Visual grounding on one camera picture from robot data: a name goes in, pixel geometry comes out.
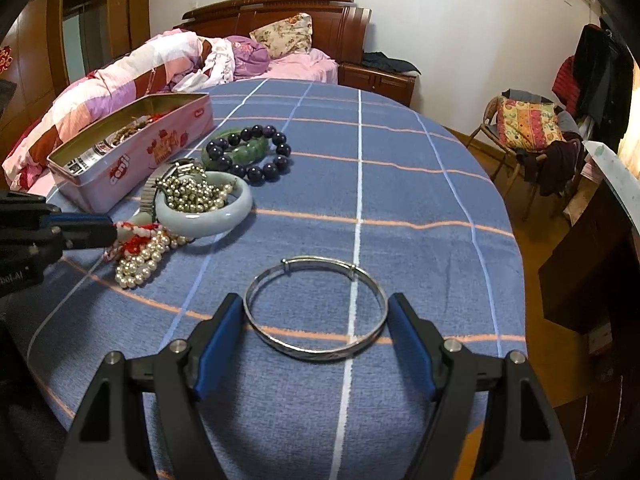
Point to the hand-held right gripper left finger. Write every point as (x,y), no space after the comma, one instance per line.
(220,345)

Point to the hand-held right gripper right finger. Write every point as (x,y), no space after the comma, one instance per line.
(410,345)

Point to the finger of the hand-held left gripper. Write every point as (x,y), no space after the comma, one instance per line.
(90,234)

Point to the metal band wristwatch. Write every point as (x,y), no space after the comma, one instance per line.
(150,192)

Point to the pink tin box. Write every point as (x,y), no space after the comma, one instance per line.
(150,152)

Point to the pale jade bangle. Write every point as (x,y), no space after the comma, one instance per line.
(200,222)

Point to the silver bangle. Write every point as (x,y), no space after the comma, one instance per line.
(320,261)

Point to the pink patchwork quilt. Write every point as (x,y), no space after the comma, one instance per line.
(100,85)

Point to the wooden wardrobe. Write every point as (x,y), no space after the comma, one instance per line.
(35,60)

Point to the red paper decoration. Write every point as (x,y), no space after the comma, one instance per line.
(5,59)

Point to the dark wooden cabinet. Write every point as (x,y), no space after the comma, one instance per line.
(590,260)

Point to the white floral garment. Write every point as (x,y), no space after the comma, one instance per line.
(210,67)

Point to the wooden chair with cushion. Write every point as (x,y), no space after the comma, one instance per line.
(487,130)

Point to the dark maroon clothing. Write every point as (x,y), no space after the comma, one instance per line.
(555,167)

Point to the purple garment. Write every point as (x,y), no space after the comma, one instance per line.
(252,57)

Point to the colourful patterned cushion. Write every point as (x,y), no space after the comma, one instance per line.
(530,125)

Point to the wooden nightstand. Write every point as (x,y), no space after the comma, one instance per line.
(375,85)

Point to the white speckled sheet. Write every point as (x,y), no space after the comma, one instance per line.
(610,165)

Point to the pink bed sheet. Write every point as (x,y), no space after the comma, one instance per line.
(305,67)

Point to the floral pillow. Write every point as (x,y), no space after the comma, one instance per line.
(282,35)

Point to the dark folded clothes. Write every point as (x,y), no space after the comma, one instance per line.
(390,64)

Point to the red hanging garment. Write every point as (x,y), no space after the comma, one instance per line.
(567,85)

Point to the wooden bed headboard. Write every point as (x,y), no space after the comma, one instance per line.
(340,25)

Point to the black hanging coat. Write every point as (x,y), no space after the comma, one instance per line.
(605,75)

